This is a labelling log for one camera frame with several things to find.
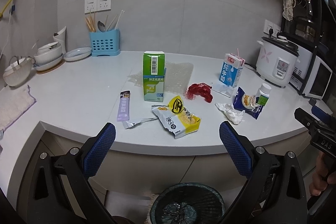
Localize white tissue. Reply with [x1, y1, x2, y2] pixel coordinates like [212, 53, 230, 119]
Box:
[215, 103, 245, 125]

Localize dark blue snack wrapper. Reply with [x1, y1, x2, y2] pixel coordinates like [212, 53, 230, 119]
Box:
[233, 87, 264, 119]

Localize purple sachet packet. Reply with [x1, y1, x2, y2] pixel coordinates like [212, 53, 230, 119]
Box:
[117, 90, 130, 122]

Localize white pill bottle green label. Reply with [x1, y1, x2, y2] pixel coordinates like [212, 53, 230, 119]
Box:
[256, 83, 272, 106]

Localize clear white plastic pouch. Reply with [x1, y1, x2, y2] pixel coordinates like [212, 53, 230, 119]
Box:
[211, 83, 234, 97]

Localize red mesh net bag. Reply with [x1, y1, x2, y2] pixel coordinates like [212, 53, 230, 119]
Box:
[185, 83, 213, 103]

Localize yellow white snack bag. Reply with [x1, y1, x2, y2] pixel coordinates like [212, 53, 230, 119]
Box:
[151, 96, 201, 139]

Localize blue white milk carton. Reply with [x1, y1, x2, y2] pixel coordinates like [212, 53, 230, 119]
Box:
[219, 53, 245, 88]

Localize green white medicine box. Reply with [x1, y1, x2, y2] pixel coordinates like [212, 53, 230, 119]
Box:
[142, 51, 166, 102]

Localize clear bubble wrap sheet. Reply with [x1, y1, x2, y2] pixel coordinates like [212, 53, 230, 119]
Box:
[128, 61, 194, 95]

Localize teal lined trash basket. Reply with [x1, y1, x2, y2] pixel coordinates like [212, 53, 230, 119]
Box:
[149, 182, 225, 223]

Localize black metal kitchen rack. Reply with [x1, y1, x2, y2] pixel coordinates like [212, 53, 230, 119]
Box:
[280, 0, 335, 84]

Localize person's right hand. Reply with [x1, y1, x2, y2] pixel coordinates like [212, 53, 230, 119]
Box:
[309, 152, 335, 196]

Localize white microwave oven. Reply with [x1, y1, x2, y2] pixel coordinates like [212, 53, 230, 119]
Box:
[289, 46, 333, 100]

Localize silver torn wrapper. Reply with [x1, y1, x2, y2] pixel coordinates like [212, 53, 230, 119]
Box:
[122, 117, 158, 129]

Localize white rice cooker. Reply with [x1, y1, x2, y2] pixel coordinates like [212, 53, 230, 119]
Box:
[256, 36, 299, 88]

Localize purple edged dish cloth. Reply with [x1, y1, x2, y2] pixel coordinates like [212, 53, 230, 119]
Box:
[1, 85, 37, 133]

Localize patterned shallow plate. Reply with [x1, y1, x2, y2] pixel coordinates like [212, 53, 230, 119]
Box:
[63, 47, 92, 62]

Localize white socket near cooker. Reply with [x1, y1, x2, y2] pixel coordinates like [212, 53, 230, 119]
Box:
[263, 20, 281, 38]

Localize stacked white bowls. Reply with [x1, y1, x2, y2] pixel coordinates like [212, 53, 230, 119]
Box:
[34, 42, 63, 72]

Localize blue utensil holder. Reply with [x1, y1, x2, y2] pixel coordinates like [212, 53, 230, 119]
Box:
[89, 29, 121, 57]

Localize white jug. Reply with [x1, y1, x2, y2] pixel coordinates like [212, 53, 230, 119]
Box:
[53, 26, 67, 54]

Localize hanging white mesh rag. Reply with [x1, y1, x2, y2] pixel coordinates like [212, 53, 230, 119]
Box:
[282, 0, 296, 21]

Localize white bowl with handle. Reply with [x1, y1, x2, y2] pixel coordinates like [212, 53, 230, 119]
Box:
[3, 57, 35, 88]

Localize white double wall socket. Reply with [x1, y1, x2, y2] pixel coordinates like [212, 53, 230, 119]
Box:
[84, 0, 112, 14]

